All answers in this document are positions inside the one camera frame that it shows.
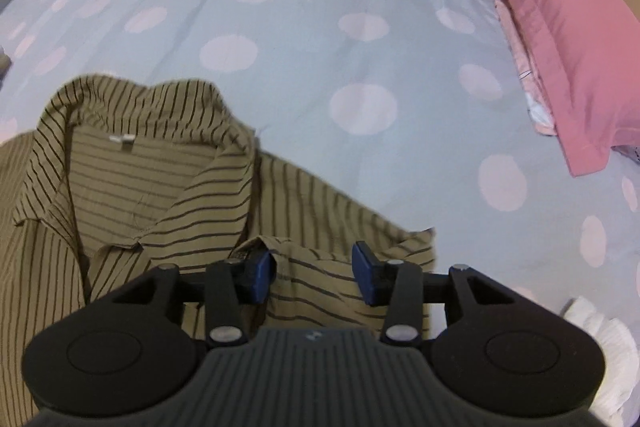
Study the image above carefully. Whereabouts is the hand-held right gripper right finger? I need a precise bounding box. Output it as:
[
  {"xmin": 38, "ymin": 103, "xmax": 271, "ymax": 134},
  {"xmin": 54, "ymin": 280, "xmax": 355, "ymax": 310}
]
[{"xmin": 351, "ymin": 240, "xmax": 516, "ymax": 349}]

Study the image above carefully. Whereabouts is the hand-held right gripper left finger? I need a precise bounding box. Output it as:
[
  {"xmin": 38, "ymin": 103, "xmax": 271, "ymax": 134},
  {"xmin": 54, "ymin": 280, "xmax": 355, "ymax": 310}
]
[{"xmin": 107, "ymin": 248, "xmax": 278, "ymax": 349}]

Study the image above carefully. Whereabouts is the striped brown shirt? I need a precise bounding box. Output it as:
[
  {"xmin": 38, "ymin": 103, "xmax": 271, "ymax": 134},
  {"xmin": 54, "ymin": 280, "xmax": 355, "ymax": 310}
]
[{"xmin": 0, "ymin": 74, "xmax": 436, "ymax": 427}]

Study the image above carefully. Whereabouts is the white printed pillow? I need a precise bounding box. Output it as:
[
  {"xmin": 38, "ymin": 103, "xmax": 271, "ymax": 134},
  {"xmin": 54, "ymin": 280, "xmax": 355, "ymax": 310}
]
[{"xmin": 492, "ymin": 0, "xmax": 640, "ymax": 162}]

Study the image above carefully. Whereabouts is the pink pillow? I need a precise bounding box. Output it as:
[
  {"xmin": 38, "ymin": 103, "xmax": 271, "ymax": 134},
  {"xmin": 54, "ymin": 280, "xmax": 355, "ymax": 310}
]
[{"xmin": 434, "ymin": 0, "xmax": 640, "ymax": 178}]

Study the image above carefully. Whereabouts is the white fluffy cloth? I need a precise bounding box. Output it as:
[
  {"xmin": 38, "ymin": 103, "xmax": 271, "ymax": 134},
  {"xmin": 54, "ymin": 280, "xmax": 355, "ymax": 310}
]
[{"xmin": 562, "ymin": 296, "xmax": 639, "ymax": 427}]

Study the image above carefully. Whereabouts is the polka dot bed sheet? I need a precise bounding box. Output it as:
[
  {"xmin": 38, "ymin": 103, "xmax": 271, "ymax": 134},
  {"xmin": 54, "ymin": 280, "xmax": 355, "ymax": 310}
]
[{"xmin": 0, "ymin": 0, "xmax": 640, "ymax": 338}]

